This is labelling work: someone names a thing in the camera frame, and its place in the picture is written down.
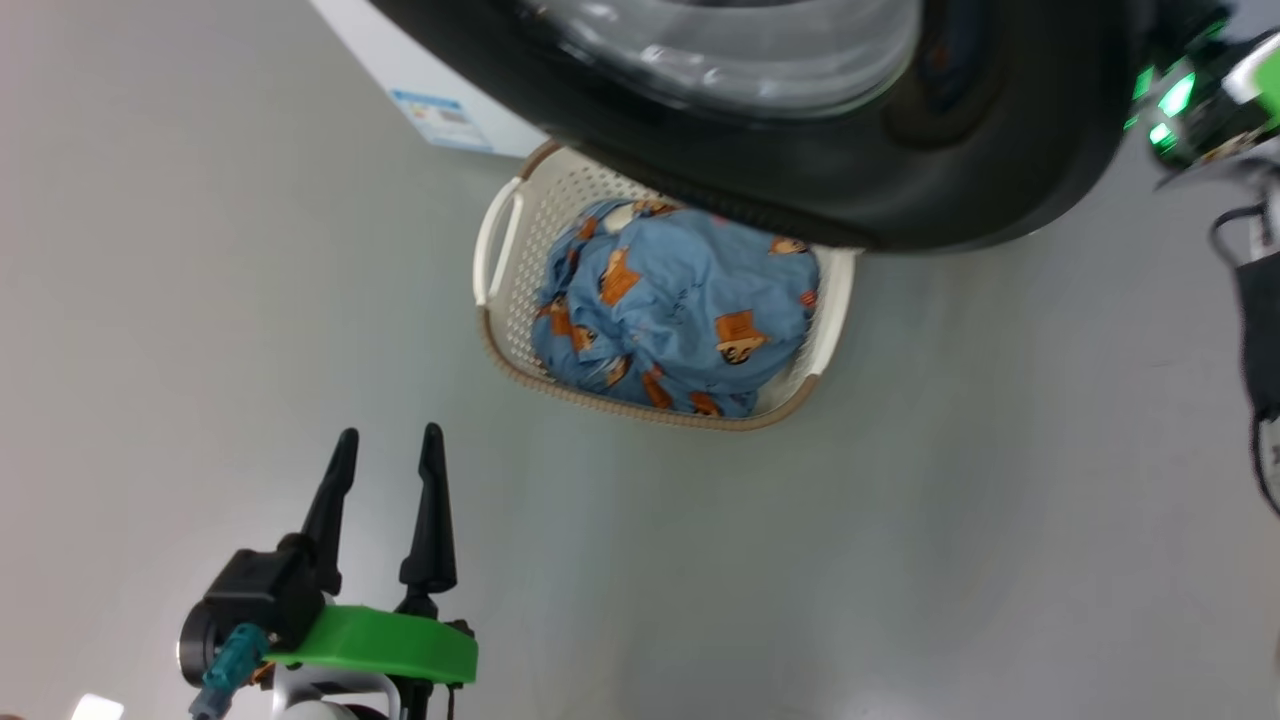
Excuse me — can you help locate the black round washing machine door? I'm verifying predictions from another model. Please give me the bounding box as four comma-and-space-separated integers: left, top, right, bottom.
370, 0, 1161, 253

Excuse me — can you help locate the left gripper green white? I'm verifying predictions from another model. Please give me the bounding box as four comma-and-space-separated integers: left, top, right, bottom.
265, 423, 479, 720

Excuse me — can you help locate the cream perforated laundry basket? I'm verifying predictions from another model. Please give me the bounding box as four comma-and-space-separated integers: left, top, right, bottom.
472, 140, 861, 433

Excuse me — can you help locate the right gripper green white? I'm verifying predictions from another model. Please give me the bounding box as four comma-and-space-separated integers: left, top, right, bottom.
1125, 10, 1280, 166

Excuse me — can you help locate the left camera teal connector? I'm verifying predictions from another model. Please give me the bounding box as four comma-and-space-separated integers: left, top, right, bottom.
190, 623, 271, 720

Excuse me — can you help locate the blue energy label sticker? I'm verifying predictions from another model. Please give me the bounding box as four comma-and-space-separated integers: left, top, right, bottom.
388, 88, 496, 153

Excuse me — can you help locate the white front-load washing machine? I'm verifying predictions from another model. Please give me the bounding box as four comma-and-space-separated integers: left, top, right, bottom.
308, 0, 549, 159

